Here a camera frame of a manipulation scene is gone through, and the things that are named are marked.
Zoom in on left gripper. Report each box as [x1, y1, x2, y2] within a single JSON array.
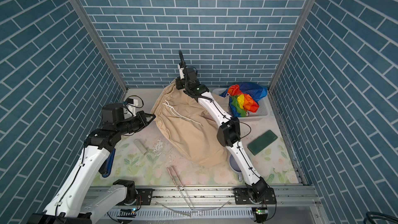
[[115, 110, 157, 137]]

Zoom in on beige shorts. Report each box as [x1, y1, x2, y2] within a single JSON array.
[[151, 80, 229, 167]]

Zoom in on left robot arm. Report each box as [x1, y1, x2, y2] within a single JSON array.
[[28, 103, 155, 224]]

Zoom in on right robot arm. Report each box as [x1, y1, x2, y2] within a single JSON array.
[[175, 62, 269, 202]]

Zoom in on rainbow coloured shorts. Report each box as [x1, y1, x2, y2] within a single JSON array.
[[218, 82, 268, 117]]

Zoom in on clear plastic tube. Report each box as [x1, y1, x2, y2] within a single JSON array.
[[134, 140, 148, 155]]

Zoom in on blue stapler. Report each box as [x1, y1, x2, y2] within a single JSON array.
[[99, 149, 116, 178]]

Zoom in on white plastic basket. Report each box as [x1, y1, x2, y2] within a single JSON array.
[[211, 88, 272, 122]]

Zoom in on lavender mug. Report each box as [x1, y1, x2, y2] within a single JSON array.
[[229, 154, 243, 182]]

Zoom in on pink chopstick pair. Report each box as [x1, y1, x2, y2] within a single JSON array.
[[166, 167, 194, 211]]

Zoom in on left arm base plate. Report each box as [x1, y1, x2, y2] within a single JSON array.
[[117, 188, 154, 206]]

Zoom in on white cable duct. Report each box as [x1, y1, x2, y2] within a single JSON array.
[[103, 207, 254, 220]]

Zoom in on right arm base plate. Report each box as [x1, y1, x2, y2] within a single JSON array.
[[232, 187, 277, 205]]

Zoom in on aluminium front rail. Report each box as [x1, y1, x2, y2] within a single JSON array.
[[80, 186, 321, 209]]

